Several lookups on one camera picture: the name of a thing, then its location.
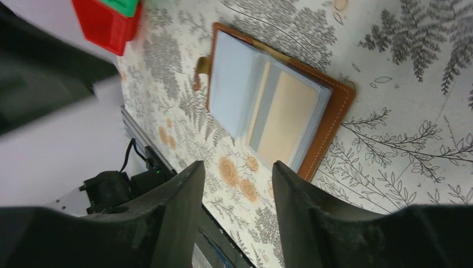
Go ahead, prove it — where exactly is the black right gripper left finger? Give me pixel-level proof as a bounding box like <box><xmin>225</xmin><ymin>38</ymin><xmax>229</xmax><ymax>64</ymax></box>
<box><xmin>1</xmin><ymin>161</ymin><xmax>205</xmax><ymax>267</ymax></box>

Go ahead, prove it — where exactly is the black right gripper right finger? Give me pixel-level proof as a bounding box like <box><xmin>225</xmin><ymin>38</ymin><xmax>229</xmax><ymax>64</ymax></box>
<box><xmin>272</xmin><ymin>161</ymin><xmax>472</xmax><ymax>267</ymax></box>

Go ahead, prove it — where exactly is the gold credit card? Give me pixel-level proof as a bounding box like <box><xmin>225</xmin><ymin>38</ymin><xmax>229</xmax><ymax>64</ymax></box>
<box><xmin>247</xmin><ymin>62</ymin><xmax>319</xmax><ymax>166</ymax></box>

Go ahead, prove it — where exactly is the brown leather card holder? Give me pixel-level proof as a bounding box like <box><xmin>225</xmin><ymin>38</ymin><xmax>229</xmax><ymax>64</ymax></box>
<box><xmin>192</xmin><ymin>22</ymin><xmax>356</xmax><ymax>182</ymax></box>

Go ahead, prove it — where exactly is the red bin with cards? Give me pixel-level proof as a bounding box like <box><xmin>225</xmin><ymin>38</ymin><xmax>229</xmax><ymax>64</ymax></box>
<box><xmin>71</xmin><ymin>0</ymin><xmax>142</xmax><ymax>56</ymax></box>

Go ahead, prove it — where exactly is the green plastic bin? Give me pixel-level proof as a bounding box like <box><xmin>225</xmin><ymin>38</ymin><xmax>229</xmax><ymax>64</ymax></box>
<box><xmin>99</xmin><ymin>0</ymin><xmax>142</xmax><ymax>17</ymax></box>

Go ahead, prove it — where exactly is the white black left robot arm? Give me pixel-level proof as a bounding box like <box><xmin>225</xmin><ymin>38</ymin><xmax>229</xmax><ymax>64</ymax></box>
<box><xmin>1</xmin><ymin>4</ymin><xmax>118</xmax><ymax>135</ymax></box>

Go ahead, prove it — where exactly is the floral patterned table mat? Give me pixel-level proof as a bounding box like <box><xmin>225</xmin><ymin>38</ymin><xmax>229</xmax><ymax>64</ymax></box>
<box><xmin>118</xmin><ymin>1</ymin><xmax>472</xmax><ymax>267</ymax></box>

